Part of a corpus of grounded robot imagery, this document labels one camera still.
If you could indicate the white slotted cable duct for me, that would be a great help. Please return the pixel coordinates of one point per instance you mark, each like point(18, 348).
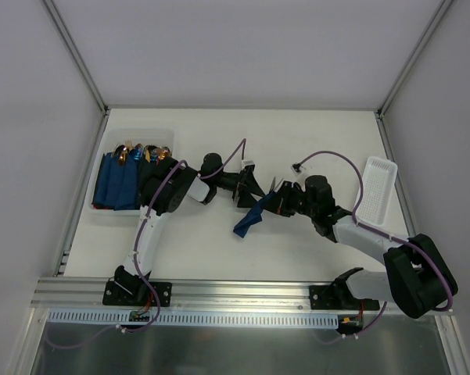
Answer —
point(196, 319)

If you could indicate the dark blue rolled napkin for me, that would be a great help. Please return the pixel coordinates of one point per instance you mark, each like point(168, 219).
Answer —
point(116, 187)

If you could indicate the aluminium rail frame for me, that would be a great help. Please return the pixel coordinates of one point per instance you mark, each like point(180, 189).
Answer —
point(187, 295)

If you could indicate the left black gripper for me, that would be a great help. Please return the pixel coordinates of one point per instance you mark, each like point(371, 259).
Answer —
point(240, 184)

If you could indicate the blue paper napkin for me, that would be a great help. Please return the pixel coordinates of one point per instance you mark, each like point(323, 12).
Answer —
point(254, 216)

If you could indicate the large white plastic basket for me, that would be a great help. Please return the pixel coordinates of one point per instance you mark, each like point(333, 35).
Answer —
point(111, 138)

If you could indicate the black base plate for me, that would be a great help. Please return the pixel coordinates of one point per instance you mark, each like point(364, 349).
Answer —
point(338, 297)
point(158, 293)

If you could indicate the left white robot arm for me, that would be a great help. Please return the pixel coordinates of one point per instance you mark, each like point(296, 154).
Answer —
point(161, 189)

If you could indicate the small white plastic tray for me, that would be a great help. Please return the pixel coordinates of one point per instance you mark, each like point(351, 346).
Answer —
point(378, 179)

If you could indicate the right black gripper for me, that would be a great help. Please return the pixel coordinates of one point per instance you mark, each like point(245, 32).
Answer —
point(282, 198)

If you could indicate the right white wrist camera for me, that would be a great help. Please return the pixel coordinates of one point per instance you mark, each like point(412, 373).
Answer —
point(300, 172)

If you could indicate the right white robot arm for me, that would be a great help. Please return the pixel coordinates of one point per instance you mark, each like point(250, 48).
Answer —
point(415, 278)

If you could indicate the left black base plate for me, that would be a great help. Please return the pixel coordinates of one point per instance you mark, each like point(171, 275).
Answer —
point(158, 293)

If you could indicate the blue iridescent fork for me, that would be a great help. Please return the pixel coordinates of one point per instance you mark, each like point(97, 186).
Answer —
point(136, 152)

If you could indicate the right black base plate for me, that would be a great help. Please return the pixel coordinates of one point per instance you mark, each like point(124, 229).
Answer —
point(338, 297)

